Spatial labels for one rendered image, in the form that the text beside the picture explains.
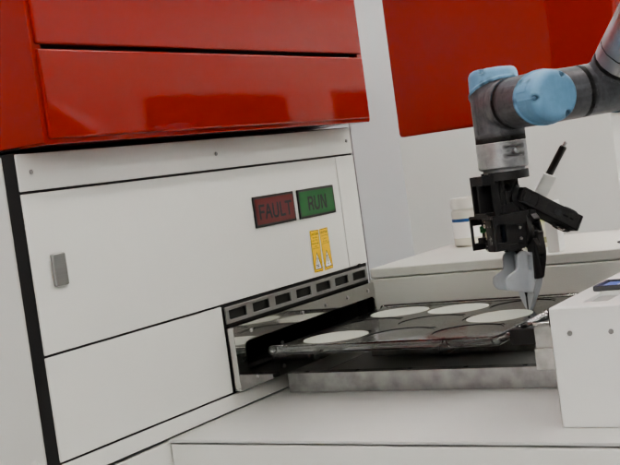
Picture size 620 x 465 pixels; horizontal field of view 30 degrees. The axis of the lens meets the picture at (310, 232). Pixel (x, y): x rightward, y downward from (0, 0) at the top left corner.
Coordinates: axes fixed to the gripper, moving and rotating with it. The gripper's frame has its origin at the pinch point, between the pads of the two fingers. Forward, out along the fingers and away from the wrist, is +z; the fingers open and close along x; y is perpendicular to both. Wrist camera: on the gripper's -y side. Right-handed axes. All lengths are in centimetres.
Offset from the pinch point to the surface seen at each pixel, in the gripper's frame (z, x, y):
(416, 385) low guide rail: 8.5, 1.5, 21.9
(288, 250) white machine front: -11.8, -23.4, 29.3
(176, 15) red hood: -47, -3, 48
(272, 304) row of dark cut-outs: -4.1, -18.9, 34.7
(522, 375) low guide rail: 7.6, 14.5, 12.1
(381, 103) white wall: -51, -339, -144
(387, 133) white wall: -37, -340, -145
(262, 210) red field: -18.8, -19.4, 34.1
